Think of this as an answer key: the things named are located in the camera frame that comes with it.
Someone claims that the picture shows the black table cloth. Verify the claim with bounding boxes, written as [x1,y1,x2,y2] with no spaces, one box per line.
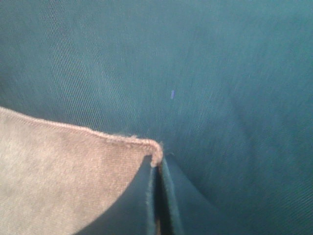
[0,0,313,235]

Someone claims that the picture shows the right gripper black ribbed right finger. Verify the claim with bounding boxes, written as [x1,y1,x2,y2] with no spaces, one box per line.
[161,157,235,235]

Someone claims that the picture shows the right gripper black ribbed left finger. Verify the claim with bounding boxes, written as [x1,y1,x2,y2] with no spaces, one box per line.
[77,156,159,235]

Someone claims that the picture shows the brown microfibre towel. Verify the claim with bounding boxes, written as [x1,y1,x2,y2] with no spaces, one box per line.
[0,108,163,235]

